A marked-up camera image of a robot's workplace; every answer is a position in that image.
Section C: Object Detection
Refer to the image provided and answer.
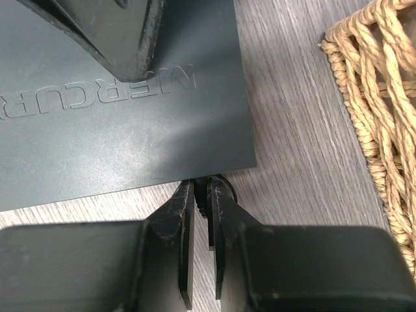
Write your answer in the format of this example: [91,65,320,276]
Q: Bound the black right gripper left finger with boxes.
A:
[1,180,194,311]

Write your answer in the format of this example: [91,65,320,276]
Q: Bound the wicker basket with liner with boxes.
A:
[320,1,415,272]

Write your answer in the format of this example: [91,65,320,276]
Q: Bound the dark grey network switch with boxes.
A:
[1,1,257,211]

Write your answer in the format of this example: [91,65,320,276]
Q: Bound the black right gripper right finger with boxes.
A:
[207,177,415,311]

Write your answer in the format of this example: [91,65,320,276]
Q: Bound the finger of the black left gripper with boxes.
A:
[22,0,164,83]

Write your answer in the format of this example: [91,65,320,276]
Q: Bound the black power cable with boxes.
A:
[194,174,238,220]

